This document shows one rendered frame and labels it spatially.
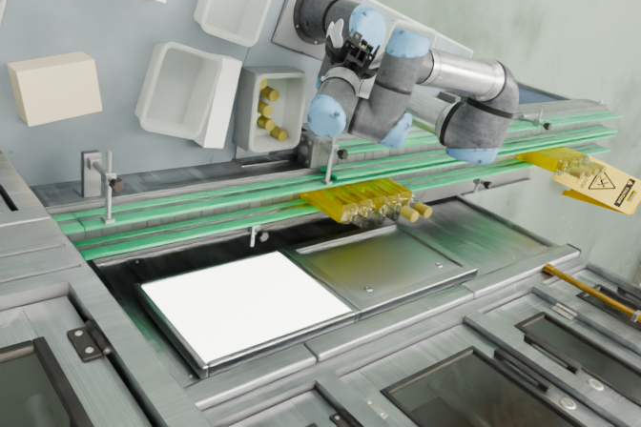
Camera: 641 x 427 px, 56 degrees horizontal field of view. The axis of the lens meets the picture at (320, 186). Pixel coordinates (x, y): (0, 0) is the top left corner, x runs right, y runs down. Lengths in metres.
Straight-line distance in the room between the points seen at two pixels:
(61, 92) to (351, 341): 0.84
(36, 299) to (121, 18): 0.82
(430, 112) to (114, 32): 0.77
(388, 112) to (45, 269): 0.64
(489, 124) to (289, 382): 0.73
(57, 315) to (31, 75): 0.68
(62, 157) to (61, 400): 0.92
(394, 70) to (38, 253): 0.67
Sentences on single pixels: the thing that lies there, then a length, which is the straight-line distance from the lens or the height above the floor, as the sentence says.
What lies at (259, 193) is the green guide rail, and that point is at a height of 0.94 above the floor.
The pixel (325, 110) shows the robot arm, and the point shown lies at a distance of 1.13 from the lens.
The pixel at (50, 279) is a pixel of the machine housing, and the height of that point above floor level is 1.42.
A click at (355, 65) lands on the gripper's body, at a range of 1.26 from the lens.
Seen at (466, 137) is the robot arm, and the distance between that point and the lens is 1.47.
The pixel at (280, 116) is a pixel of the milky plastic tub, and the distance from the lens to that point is 1.81.
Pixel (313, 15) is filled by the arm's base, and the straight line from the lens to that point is 1.72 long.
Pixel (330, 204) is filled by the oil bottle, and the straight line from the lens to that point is 1.70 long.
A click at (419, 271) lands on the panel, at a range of 1.74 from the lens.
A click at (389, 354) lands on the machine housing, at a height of 1.43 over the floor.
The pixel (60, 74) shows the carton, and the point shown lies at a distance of 1.43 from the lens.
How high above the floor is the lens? 2.14
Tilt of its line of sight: 43 degrees down
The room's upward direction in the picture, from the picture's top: 122 degrees clockwise
